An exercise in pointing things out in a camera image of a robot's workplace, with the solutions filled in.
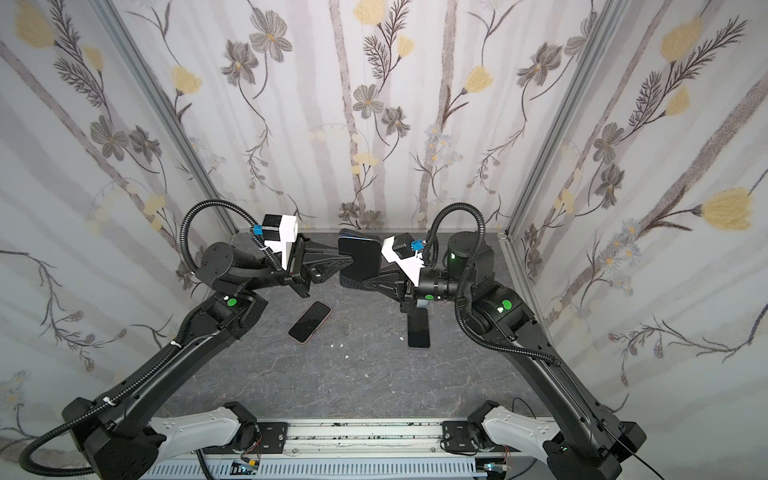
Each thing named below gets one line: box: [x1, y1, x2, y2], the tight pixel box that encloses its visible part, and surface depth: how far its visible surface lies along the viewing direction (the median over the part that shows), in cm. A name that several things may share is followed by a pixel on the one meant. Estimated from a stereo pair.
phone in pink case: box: [287, 300, 332, 345], surface depth 97 cm
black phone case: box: [338, 228, 382, 289], surface depth 47 cm
